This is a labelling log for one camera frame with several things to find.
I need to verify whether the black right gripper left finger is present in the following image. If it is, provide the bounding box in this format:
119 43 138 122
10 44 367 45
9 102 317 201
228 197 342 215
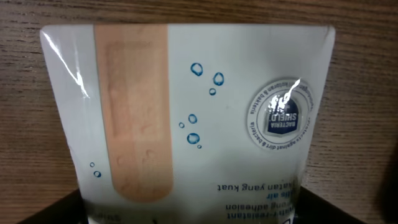
17 189 89 224

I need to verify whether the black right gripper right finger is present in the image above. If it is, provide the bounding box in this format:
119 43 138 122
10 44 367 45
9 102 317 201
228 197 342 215
297 187 365 224

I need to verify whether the white Hansaplast plaster box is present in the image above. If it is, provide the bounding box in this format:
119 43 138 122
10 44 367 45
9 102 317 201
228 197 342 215
40 24 336 223

